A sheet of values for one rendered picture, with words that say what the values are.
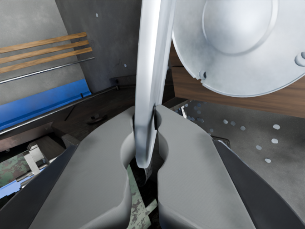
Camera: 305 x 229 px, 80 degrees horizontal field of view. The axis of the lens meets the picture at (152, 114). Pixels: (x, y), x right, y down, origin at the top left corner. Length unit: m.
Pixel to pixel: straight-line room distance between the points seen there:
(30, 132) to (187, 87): 0.75
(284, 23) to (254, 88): 0.11
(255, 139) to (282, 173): 0.17
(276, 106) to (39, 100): 1.78
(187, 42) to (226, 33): 0.09
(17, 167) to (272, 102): 0.94
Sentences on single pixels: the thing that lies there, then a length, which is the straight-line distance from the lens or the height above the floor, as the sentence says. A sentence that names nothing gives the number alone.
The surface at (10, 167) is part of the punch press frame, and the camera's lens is 0.99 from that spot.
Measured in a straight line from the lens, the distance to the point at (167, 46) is 0.29.
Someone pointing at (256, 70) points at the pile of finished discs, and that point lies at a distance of 0.39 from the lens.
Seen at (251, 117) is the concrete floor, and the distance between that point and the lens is 0.89.
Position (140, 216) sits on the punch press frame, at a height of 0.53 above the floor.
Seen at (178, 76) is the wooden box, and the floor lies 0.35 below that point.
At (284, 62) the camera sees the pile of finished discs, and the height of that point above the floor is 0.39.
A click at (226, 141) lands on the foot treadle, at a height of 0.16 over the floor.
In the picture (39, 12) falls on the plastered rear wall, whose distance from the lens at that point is 2.08.
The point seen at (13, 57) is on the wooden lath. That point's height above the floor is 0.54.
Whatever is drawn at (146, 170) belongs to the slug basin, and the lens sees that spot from 0.85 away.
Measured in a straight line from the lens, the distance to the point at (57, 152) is 0.68.
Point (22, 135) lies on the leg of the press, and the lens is 1.01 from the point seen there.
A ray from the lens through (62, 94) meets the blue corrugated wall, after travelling 1.95.
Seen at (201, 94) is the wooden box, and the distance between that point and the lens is 0.50.
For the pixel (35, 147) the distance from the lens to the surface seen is 0.77.
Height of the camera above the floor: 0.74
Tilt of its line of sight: 35 degrees down
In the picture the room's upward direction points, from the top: 120 degrees counter-clockwise
